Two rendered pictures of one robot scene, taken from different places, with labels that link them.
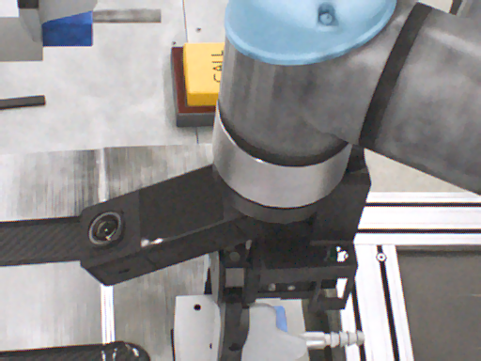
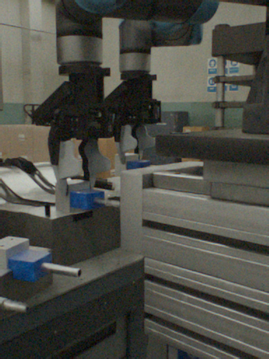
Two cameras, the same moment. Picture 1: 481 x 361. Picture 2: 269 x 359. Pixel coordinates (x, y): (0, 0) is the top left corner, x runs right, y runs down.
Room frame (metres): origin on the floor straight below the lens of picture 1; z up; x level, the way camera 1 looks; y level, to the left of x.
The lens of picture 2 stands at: (0.06, -0.63, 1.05)
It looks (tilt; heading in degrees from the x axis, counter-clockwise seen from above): 9 degrees down; 52
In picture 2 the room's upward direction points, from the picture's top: straight up
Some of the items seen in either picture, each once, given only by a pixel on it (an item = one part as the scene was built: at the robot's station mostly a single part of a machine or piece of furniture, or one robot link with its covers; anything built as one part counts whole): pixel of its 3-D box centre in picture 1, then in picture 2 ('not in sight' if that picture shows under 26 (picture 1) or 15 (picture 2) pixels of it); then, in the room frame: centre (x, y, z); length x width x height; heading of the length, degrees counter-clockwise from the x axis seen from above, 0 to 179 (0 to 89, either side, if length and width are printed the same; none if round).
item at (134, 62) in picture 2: not in sight; (135, 65); (0.68, 0.16, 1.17); 0.08 x 0.08 x 0.05
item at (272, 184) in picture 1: (282, 131); (81, 54); (0.42, -0.02, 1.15); 0.08 x 0.08 x 0.05
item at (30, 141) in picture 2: not in sight; (40, 162); (2.30, 4.19, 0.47); 1.22 x 0.80 x 0.94; 108
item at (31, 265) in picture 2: not in sight; (36, 266); (0.28, -0.13, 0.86); 0.13 x 0.05 x 0.05; 120
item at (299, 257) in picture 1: (278, 215); (84, 104); (0.42, -0.03, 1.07); 0.09 x 0.08 x 0.12; 102
